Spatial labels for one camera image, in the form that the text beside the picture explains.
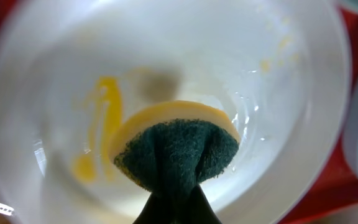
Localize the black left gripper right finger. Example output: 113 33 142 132
183 185 221 224

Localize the white plate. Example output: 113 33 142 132
0 0 351 223

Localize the yellow green scrub sponge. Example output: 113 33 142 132
109 101 240 200

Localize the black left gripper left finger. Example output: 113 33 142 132
133 194 174 224

